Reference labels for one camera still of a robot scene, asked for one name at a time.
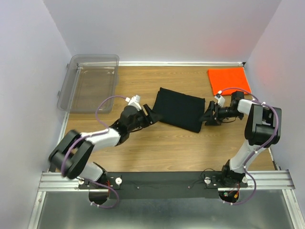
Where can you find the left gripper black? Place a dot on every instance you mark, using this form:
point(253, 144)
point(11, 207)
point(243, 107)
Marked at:
point(153, 118)

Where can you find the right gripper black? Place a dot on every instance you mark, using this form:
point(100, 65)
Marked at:
point(209, 112)

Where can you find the black t-shirt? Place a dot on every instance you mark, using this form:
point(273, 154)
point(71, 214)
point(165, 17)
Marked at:
point(180, 110)

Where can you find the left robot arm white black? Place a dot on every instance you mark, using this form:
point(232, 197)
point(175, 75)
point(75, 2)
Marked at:
point(72, 153)

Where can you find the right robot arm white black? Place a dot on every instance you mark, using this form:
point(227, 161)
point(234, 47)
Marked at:
point(262, 130)

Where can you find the folded orange t-shirt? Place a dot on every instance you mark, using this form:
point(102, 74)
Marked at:
point(221, 79)

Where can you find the clear plastic bin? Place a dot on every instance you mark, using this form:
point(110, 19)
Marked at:
point(89, 80)

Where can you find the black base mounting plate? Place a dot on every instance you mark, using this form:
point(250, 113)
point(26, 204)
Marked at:
point(164, 185)

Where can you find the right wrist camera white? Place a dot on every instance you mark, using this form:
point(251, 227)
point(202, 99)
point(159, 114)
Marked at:
point(220, 99)

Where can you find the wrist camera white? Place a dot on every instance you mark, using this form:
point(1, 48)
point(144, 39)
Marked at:
point(220, 99)
point(134, 101)

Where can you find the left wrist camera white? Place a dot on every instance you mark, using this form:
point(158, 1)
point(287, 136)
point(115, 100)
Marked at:
point(134, 101)

